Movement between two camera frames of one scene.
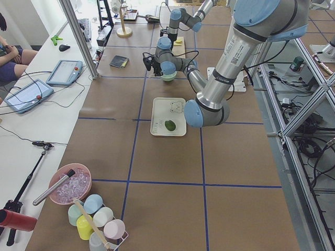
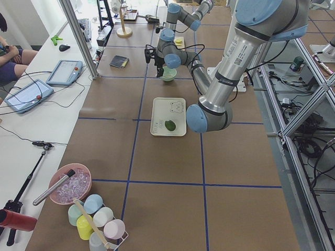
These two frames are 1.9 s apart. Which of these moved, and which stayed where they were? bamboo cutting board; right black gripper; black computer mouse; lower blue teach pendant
Moved: right black gripper
Stayed: black computer mouse; lower blue teach pendant; bamboo cutting board
